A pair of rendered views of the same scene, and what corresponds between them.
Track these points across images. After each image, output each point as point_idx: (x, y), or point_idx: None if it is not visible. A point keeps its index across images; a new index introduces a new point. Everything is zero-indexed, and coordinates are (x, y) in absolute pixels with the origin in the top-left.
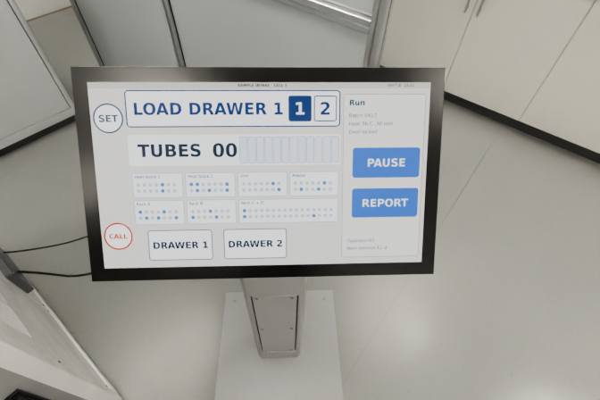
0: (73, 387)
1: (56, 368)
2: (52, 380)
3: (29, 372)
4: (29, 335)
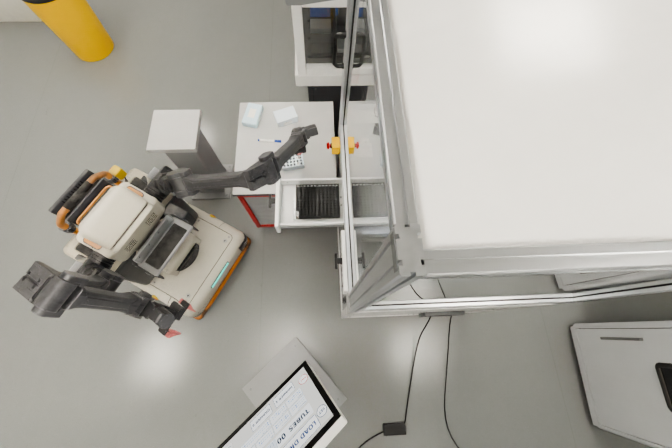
0: (343, 312)
1: (345, 315)
2: (344, 310)
3: (345, 309)
4: (368, 313)
